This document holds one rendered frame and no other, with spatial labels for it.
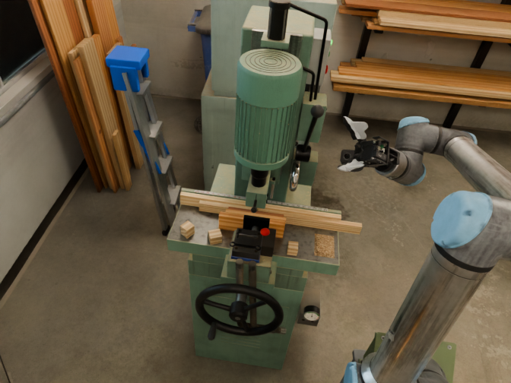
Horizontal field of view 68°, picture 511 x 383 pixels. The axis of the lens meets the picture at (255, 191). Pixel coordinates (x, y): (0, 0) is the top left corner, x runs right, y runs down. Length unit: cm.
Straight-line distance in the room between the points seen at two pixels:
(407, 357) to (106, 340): 159
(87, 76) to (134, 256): 110
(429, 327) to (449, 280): 14
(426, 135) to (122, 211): 204
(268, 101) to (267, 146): 15
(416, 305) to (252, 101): 63
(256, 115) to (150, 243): 164
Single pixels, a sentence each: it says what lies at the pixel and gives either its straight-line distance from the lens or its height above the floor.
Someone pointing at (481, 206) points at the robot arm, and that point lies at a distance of 80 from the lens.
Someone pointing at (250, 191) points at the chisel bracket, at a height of 107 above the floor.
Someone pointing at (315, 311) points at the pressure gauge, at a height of 69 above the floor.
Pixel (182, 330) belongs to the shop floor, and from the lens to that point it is 218.
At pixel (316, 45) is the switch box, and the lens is 133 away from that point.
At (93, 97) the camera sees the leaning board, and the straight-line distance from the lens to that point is 252.
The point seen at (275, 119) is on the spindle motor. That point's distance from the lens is 105.
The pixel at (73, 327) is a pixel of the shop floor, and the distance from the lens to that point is 231.
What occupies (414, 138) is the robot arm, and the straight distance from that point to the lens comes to 131.
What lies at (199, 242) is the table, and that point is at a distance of 134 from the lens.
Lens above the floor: 193
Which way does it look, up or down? 43 degrees down
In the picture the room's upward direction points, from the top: 5 degrees clockwise
